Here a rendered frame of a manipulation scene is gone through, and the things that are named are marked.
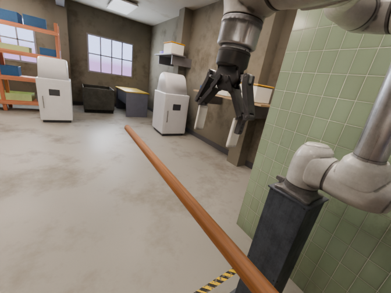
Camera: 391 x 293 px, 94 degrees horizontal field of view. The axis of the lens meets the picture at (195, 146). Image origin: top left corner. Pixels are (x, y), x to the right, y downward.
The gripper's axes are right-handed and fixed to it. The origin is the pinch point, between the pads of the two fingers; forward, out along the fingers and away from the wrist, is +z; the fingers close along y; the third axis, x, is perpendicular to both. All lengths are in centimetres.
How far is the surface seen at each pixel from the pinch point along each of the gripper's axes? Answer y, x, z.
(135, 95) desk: 586, -171, 66
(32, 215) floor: 159, 56, 141
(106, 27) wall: 770, -109, -129
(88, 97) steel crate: 622, -41, 100
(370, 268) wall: -41, -118, 72
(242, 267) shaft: -24.7, 10.6, 13.9
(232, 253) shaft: -22.2, 10.3, 13.9
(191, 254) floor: 52, -60, 132
